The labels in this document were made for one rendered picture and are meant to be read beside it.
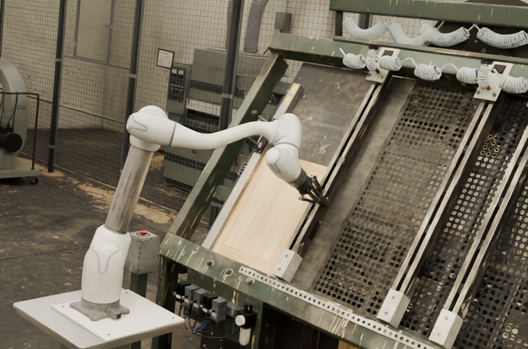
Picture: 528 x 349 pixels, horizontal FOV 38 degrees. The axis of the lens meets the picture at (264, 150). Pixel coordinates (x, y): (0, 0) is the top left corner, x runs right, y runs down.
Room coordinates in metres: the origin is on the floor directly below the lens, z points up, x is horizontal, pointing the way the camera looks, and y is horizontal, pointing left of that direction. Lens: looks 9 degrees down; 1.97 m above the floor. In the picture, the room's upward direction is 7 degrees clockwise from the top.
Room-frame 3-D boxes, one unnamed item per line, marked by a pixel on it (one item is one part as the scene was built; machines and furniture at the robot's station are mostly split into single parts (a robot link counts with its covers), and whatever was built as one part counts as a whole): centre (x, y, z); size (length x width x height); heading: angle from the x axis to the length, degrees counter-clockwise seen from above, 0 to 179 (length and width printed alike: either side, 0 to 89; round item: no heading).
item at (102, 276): (3.00, 0.59, 0.93); 0.18 x 0.16 x 0.22; 9
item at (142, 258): (3.56, 0.52, 0.84); 0.12 x 0.12 x 0.18; 47
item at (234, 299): (3.31, 0.16, 0.69); 0.50 x 0.14 x 0.24; 47
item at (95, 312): (2.97, 0.57, 0.79); 0.22 x 0.18 x 0.06; 47
